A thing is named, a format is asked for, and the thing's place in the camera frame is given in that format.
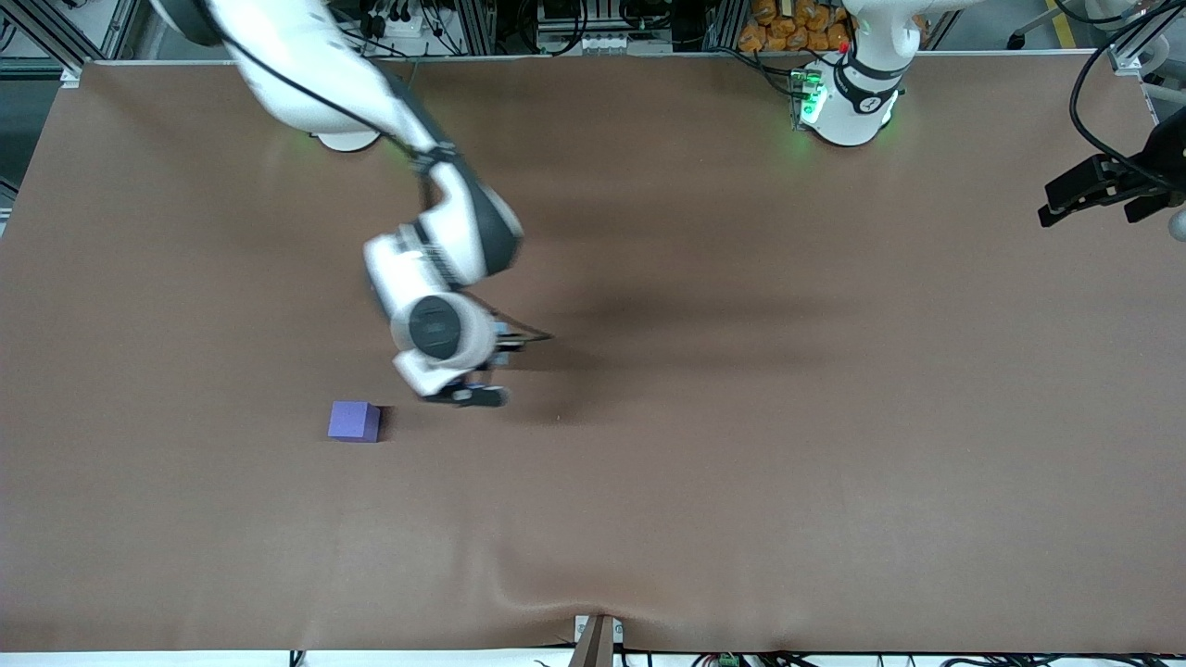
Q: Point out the metal table clamp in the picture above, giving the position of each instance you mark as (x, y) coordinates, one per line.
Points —
(596, 641)

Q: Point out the green terminal connector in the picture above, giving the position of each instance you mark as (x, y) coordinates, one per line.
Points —
(727, 660)

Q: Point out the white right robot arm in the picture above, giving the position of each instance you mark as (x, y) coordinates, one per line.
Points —
(306, 74)

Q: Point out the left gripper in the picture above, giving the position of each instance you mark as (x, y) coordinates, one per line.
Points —
(1166, 154)

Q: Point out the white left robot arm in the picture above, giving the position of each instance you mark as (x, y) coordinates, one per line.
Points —
(848, 111)

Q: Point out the brown table mat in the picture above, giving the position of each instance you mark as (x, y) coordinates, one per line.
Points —
(593, 509)

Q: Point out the purple foam block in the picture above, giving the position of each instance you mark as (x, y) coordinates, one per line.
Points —
(353, 421)

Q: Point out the white power strip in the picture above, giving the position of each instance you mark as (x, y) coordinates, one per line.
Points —
(576, 44)

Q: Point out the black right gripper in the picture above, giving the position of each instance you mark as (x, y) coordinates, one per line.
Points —
(506, 346)

